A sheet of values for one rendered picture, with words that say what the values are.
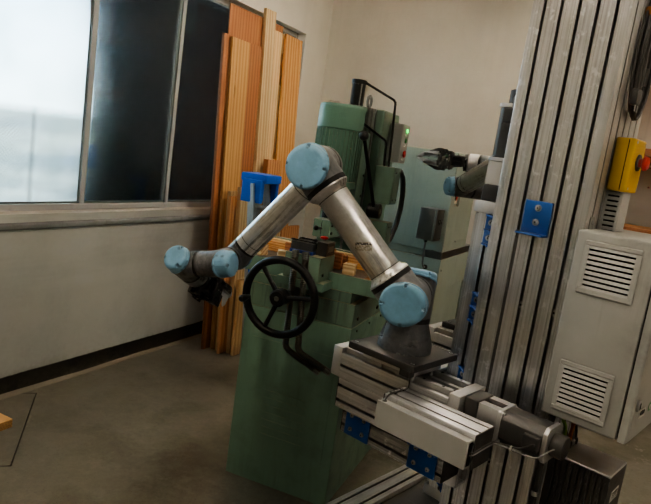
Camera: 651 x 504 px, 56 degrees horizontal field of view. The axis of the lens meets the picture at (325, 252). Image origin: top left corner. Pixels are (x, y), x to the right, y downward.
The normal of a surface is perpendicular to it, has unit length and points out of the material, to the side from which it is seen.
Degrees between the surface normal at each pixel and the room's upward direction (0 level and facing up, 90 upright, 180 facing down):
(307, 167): 84
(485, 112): 90
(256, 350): 90
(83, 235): 90
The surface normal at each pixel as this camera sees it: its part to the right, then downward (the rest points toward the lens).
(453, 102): -0.46, 0.08
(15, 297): 0.88, 0.20
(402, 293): -0.20, 0.22
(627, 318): -0.67, 0.03
